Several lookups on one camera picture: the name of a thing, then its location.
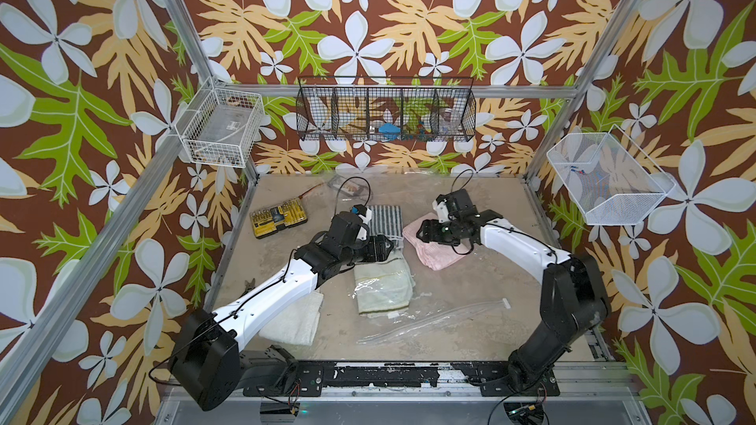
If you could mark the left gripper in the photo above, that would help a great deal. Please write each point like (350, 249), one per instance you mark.
(372, 255)

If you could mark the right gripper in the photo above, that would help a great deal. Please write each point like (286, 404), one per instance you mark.
(431, 233)

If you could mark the pink towel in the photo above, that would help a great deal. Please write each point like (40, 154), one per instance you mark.
(435, 256)

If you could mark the green white striped towel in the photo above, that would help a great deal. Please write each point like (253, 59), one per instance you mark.
(388, 221)

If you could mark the pale green towel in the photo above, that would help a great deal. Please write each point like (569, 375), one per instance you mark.
(383, 287)

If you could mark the clear plastic vacuum bag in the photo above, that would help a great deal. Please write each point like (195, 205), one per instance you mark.
(427, 299)

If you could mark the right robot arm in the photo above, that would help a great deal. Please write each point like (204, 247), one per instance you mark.
(573, 296)

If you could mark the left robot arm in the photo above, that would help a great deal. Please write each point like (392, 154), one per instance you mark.
(209, 359)

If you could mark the yellow screwdriver bit case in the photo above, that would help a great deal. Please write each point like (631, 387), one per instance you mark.
(270, 221)

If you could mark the white mesh basket right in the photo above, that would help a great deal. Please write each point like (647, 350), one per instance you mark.
(609, 177)

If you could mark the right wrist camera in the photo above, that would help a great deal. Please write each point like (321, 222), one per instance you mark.
(441, 209)

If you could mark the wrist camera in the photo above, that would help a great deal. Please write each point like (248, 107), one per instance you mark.
(363, 212)
(441, 209)

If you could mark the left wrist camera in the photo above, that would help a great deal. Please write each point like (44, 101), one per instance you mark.
(363, 212)

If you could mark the black battery holder with wires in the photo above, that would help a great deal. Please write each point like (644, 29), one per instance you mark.
(352, 188)

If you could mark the black wire basket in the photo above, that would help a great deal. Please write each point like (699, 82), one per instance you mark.
(385, 109)

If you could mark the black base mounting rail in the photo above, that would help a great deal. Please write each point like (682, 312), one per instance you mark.
(310, 378)

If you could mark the white wire basket left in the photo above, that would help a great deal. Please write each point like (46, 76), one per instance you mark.
(220, 125)

